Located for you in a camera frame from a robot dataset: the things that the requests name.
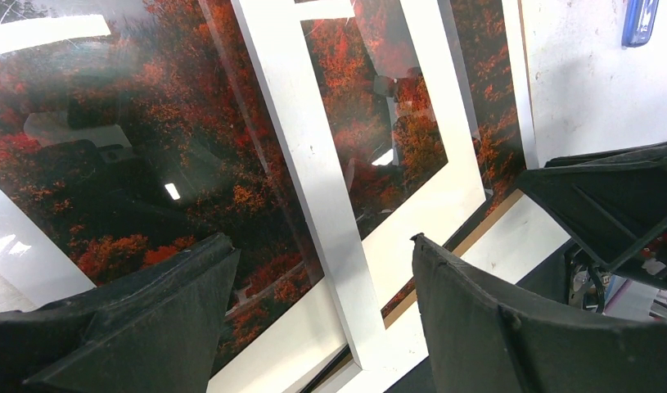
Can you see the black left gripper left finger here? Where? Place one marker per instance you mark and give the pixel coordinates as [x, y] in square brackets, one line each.
[156, 330]

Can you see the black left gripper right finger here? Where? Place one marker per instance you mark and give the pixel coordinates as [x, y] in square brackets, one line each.
[484, 334]

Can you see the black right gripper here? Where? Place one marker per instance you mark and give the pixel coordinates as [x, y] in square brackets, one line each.
[614, 205]

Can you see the cream photo mat board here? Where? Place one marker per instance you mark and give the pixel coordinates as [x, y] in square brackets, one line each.
[32, 264]

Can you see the blue red screwdriver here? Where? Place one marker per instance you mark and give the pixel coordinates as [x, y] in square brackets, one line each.
[639, 22]

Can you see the autumn forest photo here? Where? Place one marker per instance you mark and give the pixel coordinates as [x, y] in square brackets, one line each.
[132, 130]

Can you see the white picture frame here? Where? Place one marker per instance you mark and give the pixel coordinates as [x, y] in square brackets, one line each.
[311, 163]

